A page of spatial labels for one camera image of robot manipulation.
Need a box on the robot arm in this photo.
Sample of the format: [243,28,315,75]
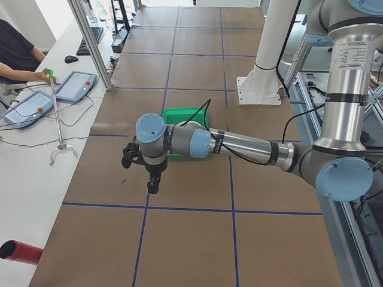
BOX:
[134,1,382,201]

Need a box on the far teach pendant tablet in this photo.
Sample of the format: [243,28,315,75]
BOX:
[55,71,97,103]

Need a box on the seated person in black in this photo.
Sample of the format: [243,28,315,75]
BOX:
[1,20,50,84]

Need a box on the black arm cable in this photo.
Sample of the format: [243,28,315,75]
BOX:
[176,98,327,166]

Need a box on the teach pendant tablet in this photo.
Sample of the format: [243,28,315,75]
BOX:
[1,90,53,129]
[55,71,97,103]

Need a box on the reacher grabber tool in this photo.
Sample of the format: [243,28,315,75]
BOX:
[47,69,78,166]

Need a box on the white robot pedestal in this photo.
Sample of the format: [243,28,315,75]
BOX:
[237,0,300,105]

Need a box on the aluminium frame post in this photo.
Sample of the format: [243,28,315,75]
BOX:
[68,0,113,91]

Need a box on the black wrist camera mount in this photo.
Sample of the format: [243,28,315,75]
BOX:
[121,136,144,169]

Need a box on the near teach pendant tablet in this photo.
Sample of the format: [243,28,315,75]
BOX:
[1,90,53,129]

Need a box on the green plastic tray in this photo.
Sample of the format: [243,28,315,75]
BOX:
[162,108,211,158]

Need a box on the black computer mouse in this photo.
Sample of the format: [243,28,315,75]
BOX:
[64,55,78,63]

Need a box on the black keyboard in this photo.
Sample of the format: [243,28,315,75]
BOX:
[75,26,105,57]

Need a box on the brown paper table cover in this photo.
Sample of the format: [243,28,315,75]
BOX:
[31,7,342,286]

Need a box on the red cylinder tube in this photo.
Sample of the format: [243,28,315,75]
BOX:
[1,240,43,265]

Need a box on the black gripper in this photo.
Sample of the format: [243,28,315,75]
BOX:
[143,157,168,194]

